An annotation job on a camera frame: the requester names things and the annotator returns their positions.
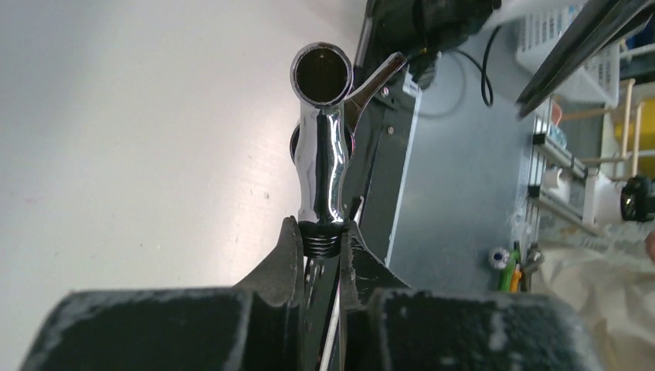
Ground chrome water faucet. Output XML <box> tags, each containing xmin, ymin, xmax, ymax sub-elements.
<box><xmin>290</xmin><ymin>42</ymin><xmax>407</xmax><ymax>259</ymax></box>

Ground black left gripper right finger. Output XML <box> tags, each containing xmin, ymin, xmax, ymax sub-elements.
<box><xmin>339</xmin><ymin>223</ymin><xmax>604</xmax><ymax>370</ymax></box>

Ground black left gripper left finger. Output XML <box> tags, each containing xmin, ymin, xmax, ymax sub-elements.
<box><xmin>21</xmin><ymin>217</ymin><xmax>304</xmax><ymax>370</ymax></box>

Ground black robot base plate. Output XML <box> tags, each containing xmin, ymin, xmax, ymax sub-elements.
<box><xmin>346</xmin><ymin>81</ymin><xmax>421</xmax><ymax>261</ymax></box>

